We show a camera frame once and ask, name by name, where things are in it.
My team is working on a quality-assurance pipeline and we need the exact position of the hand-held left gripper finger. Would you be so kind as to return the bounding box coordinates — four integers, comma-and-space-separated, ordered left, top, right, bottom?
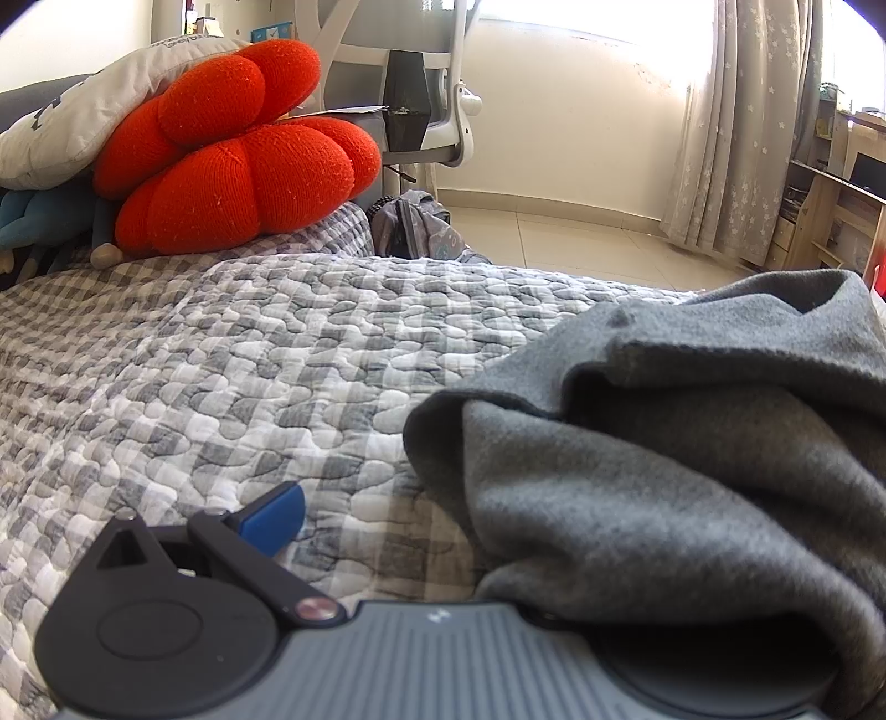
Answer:
97, 481, 347, 629

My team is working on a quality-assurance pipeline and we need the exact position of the dark grey sweater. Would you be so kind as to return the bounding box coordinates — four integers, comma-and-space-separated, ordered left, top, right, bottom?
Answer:
403, 270, 886, 714

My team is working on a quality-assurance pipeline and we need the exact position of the grey checkered quilt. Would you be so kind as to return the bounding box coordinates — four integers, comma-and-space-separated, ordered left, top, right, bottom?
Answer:
0, 204, 700, 720

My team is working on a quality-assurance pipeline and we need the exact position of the grey backpack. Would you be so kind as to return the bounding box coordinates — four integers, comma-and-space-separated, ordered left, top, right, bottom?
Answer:
370, 190, 492, 265

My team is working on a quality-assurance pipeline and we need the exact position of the red knitted flower cushion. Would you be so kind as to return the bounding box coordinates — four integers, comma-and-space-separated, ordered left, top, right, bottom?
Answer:
92, 39, 383, 256

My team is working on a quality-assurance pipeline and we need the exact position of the blue plush toy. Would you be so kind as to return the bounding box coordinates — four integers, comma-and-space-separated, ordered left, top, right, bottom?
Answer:
0, 183, 132, 278

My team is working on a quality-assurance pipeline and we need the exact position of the light grey printed pillow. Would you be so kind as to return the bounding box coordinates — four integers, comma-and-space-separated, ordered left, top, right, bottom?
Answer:
0, 31, 257, 189

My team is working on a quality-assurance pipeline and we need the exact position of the white office chair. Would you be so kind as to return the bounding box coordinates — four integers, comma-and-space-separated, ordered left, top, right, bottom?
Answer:
294, 0, 486, 195

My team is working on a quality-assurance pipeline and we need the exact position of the dark grey sofa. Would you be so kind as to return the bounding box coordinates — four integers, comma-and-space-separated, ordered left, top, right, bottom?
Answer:
0, 75, 91, 132

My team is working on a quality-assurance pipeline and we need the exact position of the grey star curtain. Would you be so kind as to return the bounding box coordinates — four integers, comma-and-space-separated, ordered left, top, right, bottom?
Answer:
659, 0, 825, 259

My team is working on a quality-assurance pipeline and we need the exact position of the wooden desk with shelves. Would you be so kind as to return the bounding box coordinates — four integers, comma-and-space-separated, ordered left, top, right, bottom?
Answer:
765, 83, 886, 278

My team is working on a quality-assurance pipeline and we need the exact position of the black screen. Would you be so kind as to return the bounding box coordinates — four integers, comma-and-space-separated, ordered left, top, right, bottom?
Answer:
850, 153, 886, 196

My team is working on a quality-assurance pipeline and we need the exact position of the window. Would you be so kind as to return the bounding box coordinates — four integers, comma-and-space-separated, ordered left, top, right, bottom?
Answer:
820, 0, 886, 112

